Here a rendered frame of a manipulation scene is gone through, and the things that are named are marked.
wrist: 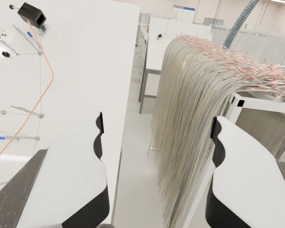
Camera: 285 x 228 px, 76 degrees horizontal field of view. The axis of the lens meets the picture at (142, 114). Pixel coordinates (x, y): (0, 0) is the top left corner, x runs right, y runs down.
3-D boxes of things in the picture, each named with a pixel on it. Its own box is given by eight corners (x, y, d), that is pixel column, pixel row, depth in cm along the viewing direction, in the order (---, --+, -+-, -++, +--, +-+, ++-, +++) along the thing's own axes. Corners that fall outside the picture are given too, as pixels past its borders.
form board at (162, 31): (198, 120, 361) (229, 29, 283) (139, 113, 348) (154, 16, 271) (188, 104, 424) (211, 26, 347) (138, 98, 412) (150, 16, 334)
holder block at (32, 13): (24, 13, 63) (7, -8, 54) (53, 28, 63) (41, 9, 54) (16, 24, 62) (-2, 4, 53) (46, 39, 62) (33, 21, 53)
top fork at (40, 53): (44, 52, 61) (20, 25, 47) (40, 56, 61) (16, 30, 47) (39, 49, 61) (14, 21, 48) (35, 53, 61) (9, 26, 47)
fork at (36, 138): (40, 135, 57) (13, 133, 43) (40, 141, 56) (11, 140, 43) (34, 135, 57) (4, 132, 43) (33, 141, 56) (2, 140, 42)
